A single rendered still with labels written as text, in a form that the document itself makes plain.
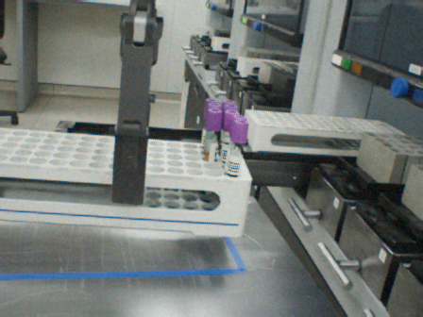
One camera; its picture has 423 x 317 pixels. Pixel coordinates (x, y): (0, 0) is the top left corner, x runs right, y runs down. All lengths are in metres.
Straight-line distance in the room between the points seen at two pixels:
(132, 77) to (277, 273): 0.24
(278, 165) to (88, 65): 3.65
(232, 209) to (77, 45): 3.98
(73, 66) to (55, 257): 3.97
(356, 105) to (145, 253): 0.65
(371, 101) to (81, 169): 0.73
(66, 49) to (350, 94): 3.59
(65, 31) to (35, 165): 3.95
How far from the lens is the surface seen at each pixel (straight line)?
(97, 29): 4.36
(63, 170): 0.46
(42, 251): 0.51
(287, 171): 0.87
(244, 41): 1.83
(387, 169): 0.79
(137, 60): 0.40
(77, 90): 4.47
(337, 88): 1.02
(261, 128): 0.85
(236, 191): 0.47
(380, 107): 1.07
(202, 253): 0.52
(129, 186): 0.45
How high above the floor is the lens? 1.09
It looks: 20 degrees down
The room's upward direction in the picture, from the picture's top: 7 degrees clockwise
